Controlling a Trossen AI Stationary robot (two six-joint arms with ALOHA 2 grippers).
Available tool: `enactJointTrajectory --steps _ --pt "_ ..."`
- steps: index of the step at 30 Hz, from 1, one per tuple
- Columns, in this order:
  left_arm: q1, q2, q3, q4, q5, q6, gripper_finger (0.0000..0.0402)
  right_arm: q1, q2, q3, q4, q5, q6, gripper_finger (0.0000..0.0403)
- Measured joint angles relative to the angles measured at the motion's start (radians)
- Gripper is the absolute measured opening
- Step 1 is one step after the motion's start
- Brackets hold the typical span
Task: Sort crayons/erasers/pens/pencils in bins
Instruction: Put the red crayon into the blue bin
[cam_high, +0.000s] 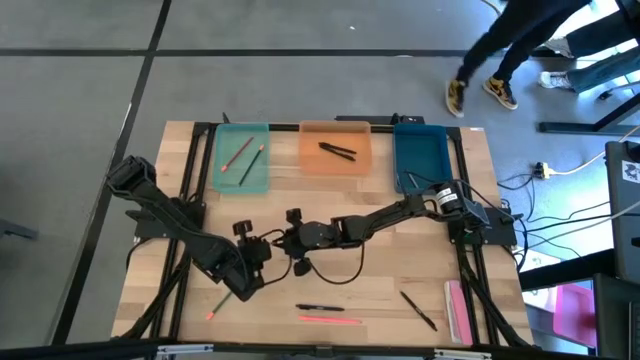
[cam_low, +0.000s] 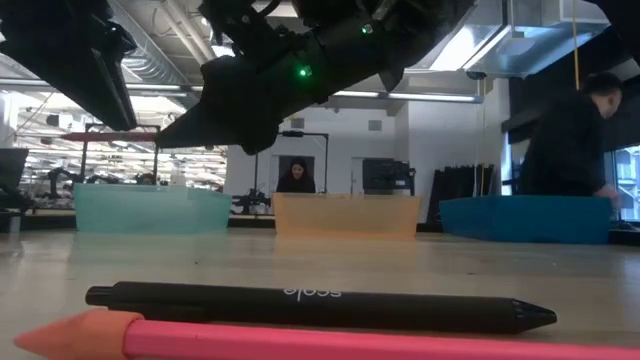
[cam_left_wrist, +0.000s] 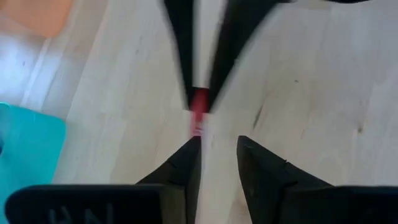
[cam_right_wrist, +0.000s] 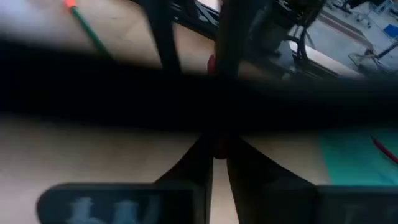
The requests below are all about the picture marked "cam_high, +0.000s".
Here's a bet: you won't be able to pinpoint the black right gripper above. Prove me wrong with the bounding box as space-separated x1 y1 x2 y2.
271 222 342 252

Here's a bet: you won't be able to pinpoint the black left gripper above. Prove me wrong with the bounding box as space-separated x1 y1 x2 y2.
219 259 267 303

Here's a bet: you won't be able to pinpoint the green pencil orange eraser cap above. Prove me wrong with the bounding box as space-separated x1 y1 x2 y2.
205 291 234 321

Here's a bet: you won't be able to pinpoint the black pen white scale print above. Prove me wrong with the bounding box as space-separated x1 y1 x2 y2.
294 303 346 313

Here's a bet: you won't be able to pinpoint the navy pencil orange eraser cap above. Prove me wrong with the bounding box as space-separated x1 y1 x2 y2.
238 144 266 188

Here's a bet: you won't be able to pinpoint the pink pencil with eraser cap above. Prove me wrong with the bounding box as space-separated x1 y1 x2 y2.
297 314 363 325

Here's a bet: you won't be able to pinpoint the red pencil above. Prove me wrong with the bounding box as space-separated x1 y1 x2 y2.
221 136 255 174

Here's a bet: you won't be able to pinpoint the translucent teal plastic bin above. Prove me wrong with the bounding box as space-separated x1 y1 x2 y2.
212 122 271 195

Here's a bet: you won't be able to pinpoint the translucent orange plastic bin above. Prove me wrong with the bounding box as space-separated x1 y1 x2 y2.
298 119 374 177

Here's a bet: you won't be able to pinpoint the black crossbar silver brackets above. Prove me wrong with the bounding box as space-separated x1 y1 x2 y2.
0 338 640 360

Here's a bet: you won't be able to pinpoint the black power strip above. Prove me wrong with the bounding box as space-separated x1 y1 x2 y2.
334 114 426 125

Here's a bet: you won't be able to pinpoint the blue plastic bin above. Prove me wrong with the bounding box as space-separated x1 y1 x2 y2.
392 123 454 195

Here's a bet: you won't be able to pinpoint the pink flat box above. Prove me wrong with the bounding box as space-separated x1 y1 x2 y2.
443 278 475 347

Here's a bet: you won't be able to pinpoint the grey furniture foot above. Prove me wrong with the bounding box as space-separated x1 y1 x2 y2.
0 218 40 241

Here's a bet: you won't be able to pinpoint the black floor beam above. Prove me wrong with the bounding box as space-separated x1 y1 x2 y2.
518 248 617 292

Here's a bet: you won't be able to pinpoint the pink plastic bin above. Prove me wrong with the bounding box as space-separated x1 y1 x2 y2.
551 281 600 350

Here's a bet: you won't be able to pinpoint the person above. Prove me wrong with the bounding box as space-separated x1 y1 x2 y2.
444 0 594 120
537 45 640 95
542 9 640 60

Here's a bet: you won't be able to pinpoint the grey computer tower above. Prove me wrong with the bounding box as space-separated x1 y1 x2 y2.
603 139 640 286

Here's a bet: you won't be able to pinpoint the black case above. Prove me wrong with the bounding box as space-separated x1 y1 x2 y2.
592 272 640 360

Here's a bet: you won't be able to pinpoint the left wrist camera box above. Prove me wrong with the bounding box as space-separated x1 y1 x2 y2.
238 235 274 267

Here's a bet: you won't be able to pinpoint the black left camera cable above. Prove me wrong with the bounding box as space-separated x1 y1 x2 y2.
259 228 294 289

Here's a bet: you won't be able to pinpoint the black camera cable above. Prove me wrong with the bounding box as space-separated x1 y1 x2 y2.
259 228 294 289
307 242 366 286

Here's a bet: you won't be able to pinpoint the black right camera cable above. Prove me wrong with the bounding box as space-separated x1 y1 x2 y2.
307 242 366 286

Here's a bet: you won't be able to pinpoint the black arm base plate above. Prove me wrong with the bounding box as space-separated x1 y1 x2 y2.
127 199 207 240
447 207 519 247

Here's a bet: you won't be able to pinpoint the black floor cable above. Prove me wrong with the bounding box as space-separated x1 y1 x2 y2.
497 172 614 236

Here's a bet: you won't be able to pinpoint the white floor cable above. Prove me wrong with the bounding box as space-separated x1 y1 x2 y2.
547 123 640 177

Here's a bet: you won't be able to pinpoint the black desk frame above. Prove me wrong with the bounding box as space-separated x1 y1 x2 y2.
537 92 640 136

